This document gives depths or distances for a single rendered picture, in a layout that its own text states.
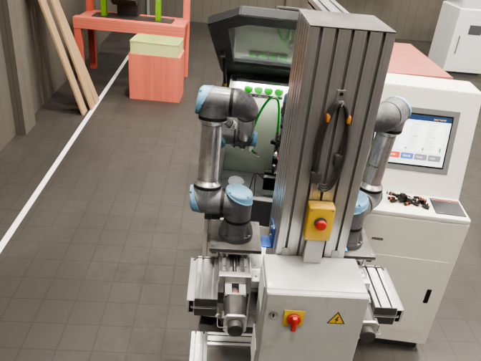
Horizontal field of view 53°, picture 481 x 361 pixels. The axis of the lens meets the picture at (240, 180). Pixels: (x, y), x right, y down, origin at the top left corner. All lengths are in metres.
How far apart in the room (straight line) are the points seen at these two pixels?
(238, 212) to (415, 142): 1.20
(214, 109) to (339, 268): 0.76
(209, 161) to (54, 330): 1.68
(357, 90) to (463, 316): 2.50
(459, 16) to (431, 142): 6.74
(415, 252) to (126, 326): 1.77
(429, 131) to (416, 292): 0.92
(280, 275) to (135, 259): 2.13
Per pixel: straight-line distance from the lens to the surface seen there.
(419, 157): 2.86
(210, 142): 1.96
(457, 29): 9.53
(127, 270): 3.60
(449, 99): 2.86
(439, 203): 2.88
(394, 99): 2.06
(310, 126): 1.53
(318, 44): 1.47
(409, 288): 3.01
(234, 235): 2.09
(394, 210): 2.69
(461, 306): 3.86
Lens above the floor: 2.29
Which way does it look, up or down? 29 degrees down
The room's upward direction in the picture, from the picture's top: 6 degrees clockwise
